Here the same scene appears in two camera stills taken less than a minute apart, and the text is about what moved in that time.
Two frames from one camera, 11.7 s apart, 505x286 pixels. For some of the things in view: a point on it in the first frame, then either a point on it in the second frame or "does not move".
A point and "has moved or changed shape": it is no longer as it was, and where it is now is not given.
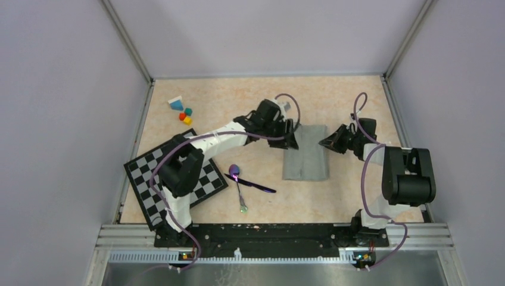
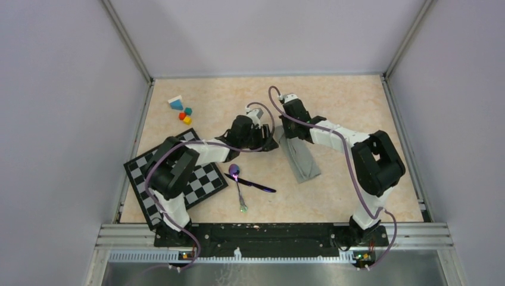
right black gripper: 333,142 -> 288,134
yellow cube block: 187,121 does not move
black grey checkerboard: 140,171 does not move
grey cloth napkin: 309,162 has moved or changed shape
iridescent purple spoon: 234,170 does not move
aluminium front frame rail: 138,239 does not move
